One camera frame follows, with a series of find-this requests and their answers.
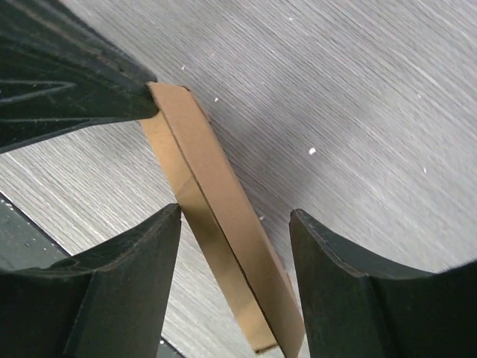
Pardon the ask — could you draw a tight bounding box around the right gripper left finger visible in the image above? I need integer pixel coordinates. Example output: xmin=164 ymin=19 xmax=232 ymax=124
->
xmin=1 ymin=204 xmax=181 ymax=357

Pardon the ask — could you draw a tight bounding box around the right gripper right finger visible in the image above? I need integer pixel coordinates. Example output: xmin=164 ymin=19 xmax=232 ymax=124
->
xmin=289 ymin=209 xmax=476 ymax=357

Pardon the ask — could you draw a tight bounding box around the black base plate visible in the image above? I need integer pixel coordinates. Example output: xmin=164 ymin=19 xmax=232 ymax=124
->
xmin=0 ymin=194 xmax=69 ymax=271

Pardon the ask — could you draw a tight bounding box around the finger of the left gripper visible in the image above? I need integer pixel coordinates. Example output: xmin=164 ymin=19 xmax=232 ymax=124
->
xmin=1 ymin=1 xmax=158 ymax=152

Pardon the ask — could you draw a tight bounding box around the brown cardboard box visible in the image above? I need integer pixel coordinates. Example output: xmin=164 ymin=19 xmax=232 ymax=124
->
xmin=141 ymin=82 xmax=305 ymax=357

